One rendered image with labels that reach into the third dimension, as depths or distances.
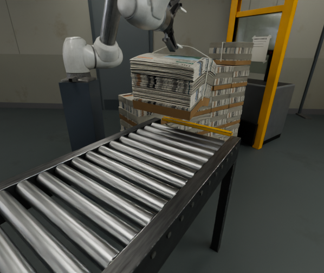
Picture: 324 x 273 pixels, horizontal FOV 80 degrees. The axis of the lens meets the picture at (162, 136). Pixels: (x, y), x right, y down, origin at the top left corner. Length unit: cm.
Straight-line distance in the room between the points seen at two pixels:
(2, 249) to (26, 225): 7
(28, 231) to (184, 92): 65
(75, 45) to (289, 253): 191
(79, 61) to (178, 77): 82
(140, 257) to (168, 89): 60
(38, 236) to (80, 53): 112
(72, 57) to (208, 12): 312
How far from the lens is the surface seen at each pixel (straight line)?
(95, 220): 59
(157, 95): 86
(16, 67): 514
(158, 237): 51
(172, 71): 79
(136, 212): 57
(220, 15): 421
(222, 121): 234
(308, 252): 177
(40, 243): 57
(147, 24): 69
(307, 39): 479
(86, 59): 145
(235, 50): 230
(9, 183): 82
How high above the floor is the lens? 120
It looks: 24 degrees down
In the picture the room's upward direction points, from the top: 1 degrees clockwise
